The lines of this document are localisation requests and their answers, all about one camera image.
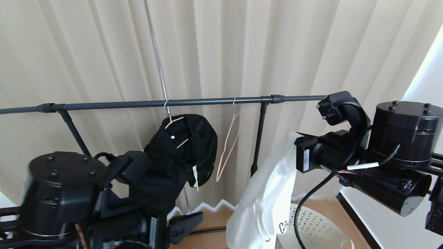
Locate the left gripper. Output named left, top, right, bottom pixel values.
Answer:
left=137, top=211, right=204, bottom=249

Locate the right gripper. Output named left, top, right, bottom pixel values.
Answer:
left=294, top=130, right=352, bottom=174

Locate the black garment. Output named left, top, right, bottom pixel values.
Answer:
left=127, top=114, right=219, bottom=218

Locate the white garment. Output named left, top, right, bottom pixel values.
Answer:
left=226, top=131, right=302, bottom=249

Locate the pink clothes hanger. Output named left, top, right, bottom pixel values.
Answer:
left=163, top=99, right=189, bottom=149
left=216, top=97, right=244, bottom=183

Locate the white laundry basket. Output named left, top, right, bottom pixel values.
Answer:
left=275, top=203, right=355, bottom=249

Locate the black clothes rack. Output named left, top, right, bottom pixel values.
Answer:
left=0, top=94, right=328, bottom=236

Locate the beige curtain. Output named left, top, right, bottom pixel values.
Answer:
left=0, top=0, right=443, bottom=213

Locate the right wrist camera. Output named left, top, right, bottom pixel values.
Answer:
left=316, top=91, right=371, bottom=139

